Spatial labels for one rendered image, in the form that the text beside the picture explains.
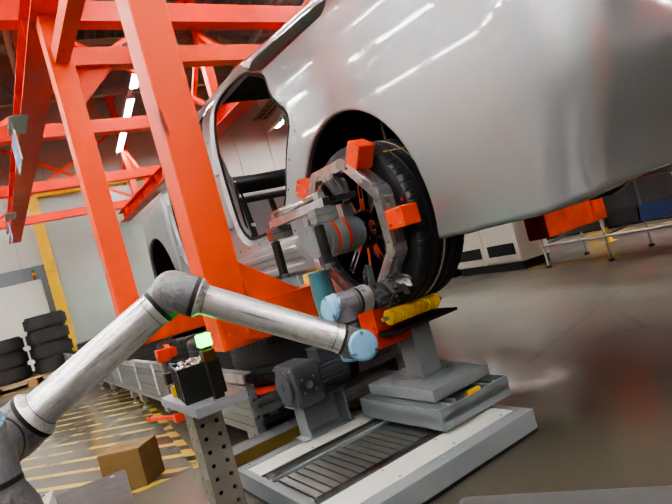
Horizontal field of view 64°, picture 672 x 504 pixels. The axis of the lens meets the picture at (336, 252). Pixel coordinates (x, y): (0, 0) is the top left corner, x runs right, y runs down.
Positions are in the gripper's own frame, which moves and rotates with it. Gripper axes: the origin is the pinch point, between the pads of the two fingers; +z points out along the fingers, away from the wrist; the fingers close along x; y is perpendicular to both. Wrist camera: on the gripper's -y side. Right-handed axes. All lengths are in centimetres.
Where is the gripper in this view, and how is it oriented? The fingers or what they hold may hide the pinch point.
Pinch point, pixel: (407, 278)
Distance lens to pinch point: 194.7
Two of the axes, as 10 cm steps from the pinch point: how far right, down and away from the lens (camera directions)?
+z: 8.1, -2.2, 5.4
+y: 5.6, 5.8, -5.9
